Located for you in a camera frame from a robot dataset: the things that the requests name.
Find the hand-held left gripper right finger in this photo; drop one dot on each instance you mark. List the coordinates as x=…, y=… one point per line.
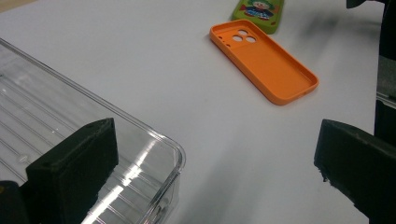
x=358, y=168

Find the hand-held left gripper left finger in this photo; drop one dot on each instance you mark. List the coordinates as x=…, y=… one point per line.
x=71, y=171

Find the clear plastic storage box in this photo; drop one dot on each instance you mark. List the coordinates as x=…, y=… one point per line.
x=62, y=102

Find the orange phone case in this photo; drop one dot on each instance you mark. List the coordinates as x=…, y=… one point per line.
x=267, y=65

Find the green clown print phone case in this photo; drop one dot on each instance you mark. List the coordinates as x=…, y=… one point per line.
x=258, y=9

